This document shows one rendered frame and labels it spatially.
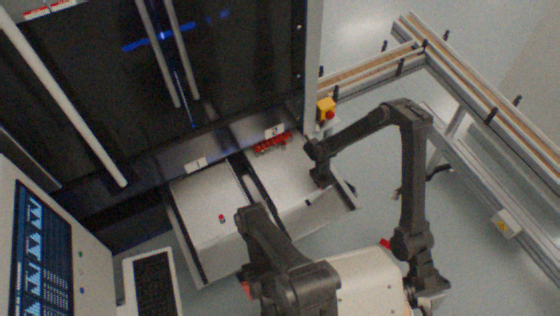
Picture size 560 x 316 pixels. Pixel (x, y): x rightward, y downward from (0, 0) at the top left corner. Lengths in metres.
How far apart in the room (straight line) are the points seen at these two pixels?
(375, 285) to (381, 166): 1.84
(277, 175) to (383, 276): 0.81
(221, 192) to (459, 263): 1.54
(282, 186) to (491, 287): 1.47
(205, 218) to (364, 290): 0.82
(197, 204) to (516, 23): 3.24
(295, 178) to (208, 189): 0.36
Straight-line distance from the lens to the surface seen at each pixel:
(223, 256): 1.59
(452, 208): 2.80
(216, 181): 1.72
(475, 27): 3.97
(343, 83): 1.92
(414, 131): 1.08
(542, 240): 2.26
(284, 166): 1.73
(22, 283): 1.15
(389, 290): 1.06
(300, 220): 1.62
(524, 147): 1.97
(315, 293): 0.78
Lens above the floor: 2.37
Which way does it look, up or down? 58 degrees down
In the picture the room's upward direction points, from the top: 3 degrees counter-clockwise
